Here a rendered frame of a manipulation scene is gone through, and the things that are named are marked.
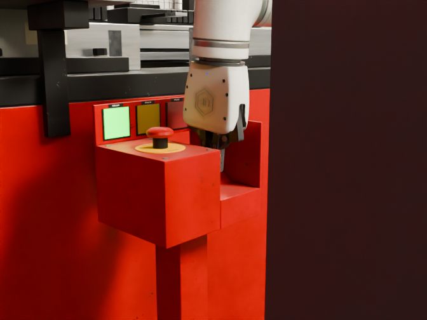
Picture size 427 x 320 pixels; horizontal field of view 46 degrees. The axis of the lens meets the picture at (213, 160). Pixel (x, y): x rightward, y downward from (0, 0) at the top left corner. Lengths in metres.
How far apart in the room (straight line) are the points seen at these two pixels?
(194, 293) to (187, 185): 0.21
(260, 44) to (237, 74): 0.62
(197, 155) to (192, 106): 0.11
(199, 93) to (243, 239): 0.55
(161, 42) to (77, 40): 0.46
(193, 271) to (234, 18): 0.39
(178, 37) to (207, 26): 0.78
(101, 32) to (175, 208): 0.51
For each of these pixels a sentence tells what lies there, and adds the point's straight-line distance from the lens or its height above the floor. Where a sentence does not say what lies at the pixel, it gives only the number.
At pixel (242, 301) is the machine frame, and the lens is 1.30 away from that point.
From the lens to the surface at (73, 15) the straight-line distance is 0.80.
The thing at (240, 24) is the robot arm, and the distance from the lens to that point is 0.74.
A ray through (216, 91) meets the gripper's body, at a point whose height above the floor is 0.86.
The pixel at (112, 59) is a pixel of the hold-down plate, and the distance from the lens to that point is 1.03.
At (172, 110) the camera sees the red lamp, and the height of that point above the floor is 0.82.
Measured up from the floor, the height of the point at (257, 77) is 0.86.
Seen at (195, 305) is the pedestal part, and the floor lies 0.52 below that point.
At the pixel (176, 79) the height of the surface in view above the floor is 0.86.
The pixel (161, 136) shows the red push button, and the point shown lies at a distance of 0.71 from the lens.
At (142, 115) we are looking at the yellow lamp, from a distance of 0.81.
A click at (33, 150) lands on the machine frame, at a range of 0.91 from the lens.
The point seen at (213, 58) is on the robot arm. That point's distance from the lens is 0.73.
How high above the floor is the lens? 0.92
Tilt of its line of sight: 12 degrees down
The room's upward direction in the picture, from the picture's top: straight up
